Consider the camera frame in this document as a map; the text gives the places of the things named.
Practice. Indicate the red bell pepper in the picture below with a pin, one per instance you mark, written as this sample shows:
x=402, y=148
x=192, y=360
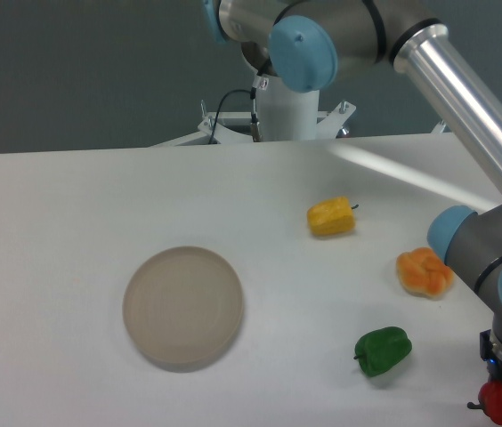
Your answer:
x=489, y=401

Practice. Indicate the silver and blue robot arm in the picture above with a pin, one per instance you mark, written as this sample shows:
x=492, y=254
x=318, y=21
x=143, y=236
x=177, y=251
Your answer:
x=310, y=44

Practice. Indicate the green bell pepper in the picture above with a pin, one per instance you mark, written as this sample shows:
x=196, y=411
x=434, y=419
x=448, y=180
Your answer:
x=380, y=350

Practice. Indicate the yellow bell pepper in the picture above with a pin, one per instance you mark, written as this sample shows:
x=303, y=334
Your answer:
x=332, y=216

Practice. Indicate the orange braided bread roll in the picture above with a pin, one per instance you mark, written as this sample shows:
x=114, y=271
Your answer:
x=421, y=272

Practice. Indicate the beige round plate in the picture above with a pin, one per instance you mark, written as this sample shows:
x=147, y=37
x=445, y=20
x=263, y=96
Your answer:
x=183, y=308

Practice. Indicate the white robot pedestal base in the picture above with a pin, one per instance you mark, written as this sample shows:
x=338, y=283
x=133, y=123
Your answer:
x=277, y=114

